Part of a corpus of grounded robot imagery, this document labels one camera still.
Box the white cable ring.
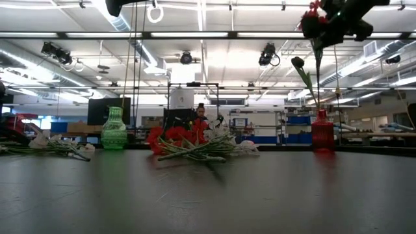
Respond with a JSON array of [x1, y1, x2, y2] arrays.
[[146, 4, 164, 24]]

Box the black wide monitor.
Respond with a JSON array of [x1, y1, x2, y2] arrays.
[[86, 97, 132, 126]]

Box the pink tulip with green stem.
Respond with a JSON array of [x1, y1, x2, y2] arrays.
[[234, 139, 261, 156]]

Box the thin white blossom spray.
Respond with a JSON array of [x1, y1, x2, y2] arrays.
[[0, 132, 96, 163]]

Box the black metal rig frame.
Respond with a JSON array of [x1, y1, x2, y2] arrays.
[[166, 81, 220, 118]]

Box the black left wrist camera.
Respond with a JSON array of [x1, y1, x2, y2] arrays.
[[105, 0, 153, 18]]

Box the wooden workbench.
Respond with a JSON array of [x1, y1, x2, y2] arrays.
[[337, 131, 416, 148]]

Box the red machine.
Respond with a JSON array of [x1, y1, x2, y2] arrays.
[[0, 112, 45, 146]]

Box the person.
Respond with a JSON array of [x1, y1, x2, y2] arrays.
[[194, 103, 209, 122]]

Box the blue box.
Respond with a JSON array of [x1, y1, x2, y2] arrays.
[[50, 122, 68, 133]]

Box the blue counter panel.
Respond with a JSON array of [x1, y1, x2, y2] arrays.
[[242, 133, 313, 145]]

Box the cardboard box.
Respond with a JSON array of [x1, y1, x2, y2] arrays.
[[67, 122, 90, 133]]

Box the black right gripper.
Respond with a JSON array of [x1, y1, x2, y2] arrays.
[[320, 0, 374, 48]]

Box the black desk monitor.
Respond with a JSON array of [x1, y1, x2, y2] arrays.
[[162, 108, 198, 131]]

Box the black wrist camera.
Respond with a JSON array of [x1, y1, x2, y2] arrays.
[[353, 19, 374, 43], [105, 0, 153, 18]]

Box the red artificial flower bunch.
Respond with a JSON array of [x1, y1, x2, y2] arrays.
[[146, 117, 228, 164], [299, 0, 330, 111]]

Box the green glass vase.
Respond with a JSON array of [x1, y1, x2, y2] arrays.
[[100, 106, 128, 151]]

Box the black overhead beam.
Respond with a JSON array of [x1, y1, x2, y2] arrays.
[[0, 31, 416, 41]]

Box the blue storage crate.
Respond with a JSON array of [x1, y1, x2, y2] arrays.
[[287, 116, 312, 125]]

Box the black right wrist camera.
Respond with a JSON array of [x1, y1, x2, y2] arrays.
[[353, 19, 374, 43]]

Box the red glass vase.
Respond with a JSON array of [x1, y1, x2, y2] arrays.
[[311, 109, 335, 152]]

